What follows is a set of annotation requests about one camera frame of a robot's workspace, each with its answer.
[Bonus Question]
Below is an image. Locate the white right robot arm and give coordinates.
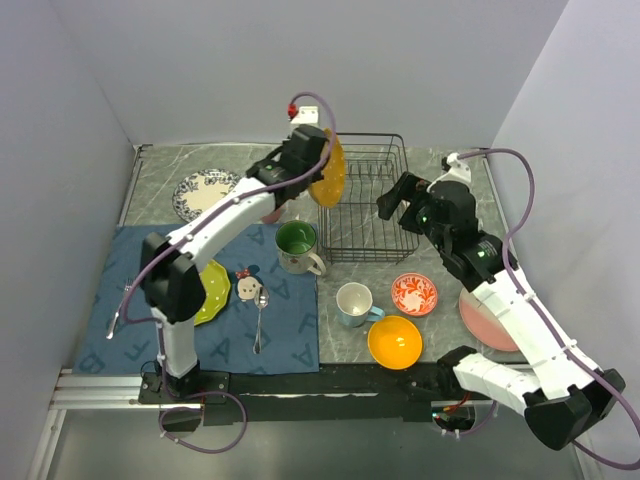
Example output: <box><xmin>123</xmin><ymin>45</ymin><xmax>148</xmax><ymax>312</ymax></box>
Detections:
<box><xmin>376</xmin><ymin>172</ymin><xmax>626</xmax><ymax>450</ymax></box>

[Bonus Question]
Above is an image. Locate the silver fork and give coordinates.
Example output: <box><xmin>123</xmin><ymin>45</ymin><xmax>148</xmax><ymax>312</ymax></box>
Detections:
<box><xmin>106</xmin><ymin>278</ymin><xmax>133</xmax><ymax>340</ymax></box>

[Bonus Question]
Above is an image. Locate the green-inside floral mug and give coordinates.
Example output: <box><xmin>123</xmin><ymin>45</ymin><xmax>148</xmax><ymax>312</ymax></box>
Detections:
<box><xmin>275</xmin><ymin>220</ymin><xmax>326</xmax><ymax>276</ymax></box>

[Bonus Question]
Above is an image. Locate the red white patterned dish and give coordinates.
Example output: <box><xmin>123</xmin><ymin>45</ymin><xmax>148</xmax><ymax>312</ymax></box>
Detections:
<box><xmin>391</xmin><ymin>272</ymin><xmax>438</xmax><ymax>317</ymax></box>

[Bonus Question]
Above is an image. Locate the black wire dish rack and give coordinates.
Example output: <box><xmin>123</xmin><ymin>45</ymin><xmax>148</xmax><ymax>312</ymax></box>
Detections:
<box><xmin>319</xmin><ymin>132</ymin><xmax>419</xmax><ymax>264</ymax></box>

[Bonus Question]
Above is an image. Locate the green polka dot plate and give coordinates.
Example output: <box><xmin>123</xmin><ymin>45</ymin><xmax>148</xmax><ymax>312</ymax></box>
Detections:
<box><xmin>194</xmin><ymin>260</ymin><xmax>231</xmax><ymax>327</ymax></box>

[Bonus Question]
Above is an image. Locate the orange bowl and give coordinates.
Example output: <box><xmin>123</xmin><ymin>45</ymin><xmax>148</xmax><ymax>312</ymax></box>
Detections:
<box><xmin>367</xmin><ymin>315</ymin><xmax>424</xmax><ymax>370</ymax></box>

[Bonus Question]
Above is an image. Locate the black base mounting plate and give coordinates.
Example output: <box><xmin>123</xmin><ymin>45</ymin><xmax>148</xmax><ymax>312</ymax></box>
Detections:
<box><xmin>138</xmin><ymin>363</ymin><xmax>464</xmax><ymax>426</ymax></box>

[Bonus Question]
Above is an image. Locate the blue floral plate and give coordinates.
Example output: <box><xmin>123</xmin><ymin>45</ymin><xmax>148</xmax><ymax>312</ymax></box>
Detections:
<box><xmin>172</xmin><ymin>169</ymin><xmax>240</xmax><ymax>223</ymax></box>

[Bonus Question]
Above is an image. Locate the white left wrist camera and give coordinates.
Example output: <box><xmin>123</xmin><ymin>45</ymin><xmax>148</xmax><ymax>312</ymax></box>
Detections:
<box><xmin>287</xmin><ymin>103</ymin><xmax>320</xmax><ymax>129</ymax></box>

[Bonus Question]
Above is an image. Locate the silver spoon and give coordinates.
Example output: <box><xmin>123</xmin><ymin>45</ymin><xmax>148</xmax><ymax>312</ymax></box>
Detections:
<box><xmin>253</xmin><ymin>286</ymin><xmax>269</xmax><ymax>355</ymax></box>

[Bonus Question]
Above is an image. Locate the blue letter-print cloth mat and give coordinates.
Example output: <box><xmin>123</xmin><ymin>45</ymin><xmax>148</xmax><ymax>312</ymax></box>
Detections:
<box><xmin>72</xmin><ymin>225</ymin><xmax>319</xmax><ymax>375</ymax></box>

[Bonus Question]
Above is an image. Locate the aluminium rail frame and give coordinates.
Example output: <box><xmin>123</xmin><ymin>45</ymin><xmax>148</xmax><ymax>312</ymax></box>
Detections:
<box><xmin>47</xmin><ymin>367</ymin><xmax>166</xmax><ymax>411</ymax></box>

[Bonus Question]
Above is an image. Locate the orange polka dot plate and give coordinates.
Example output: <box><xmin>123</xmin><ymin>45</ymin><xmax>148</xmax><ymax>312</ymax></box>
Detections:
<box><xmin>308</xmin><ymin>137</ymin><xmax>346</xmax><ymax>208</ymax></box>

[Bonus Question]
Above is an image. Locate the pink plastic cup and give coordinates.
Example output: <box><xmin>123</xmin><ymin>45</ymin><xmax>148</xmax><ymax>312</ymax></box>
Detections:
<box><xmin>261</xmin><ymin>209</ymin><xmax>282</xmax><ymax>224</ymax></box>

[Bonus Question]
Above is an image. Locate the light blue mug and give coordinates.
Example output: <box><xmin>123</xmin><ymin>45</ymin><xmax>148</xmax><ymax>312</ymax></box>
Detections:
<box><xmin>336</xmin><ymin>282</ymin><xmax>386</xmax><ymax>328</ymax></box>

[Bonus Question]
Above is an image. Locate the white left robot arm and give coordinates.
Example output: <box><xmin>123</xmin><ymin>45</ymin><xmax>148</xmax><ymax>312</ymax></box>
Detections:
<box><xmin>136</xmin><ymin>125</ymin><xmax>336</xmax><ymax>402</ymax></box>

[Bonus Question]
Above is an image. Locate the pink white round plate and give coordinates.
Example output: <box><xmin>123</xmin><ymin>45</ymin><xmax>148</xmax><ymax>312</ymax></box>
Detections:
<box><xmin>458</xmin><ymin>289</ymin><xmax>519</xmax><ymax>352</ymax></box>

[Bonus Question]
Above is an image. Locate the cartoon mouse spoon rest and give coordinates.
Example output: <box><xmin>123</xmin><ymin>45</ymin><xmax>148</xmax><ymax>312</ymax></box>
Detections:
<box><xmin>231</xmin><ymin>265</ymin><xmax>263</xmax><ymax>302</ymax></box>

